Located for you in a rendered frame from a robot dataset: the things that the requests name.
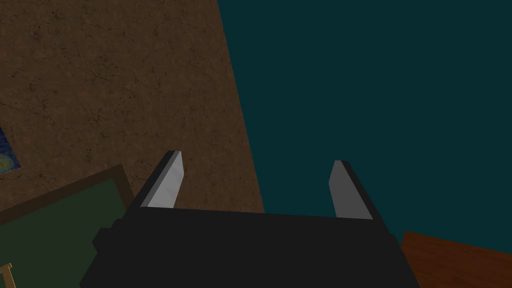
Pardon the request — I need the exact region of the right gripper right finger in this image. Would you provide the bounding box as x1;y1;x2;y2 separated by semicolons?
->
328;159;375;221

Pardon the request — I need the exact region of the dark green door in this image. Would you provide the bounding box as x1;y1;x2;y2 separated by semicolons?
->
0;178;128;288

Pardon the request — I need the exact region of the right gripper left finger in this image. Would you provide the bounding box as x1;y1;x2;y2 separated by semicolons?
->
139;150;185;209

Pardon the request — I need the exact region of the blue swirl picture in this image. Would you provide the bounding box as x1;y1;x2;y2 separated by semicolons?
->
0;126;22;176

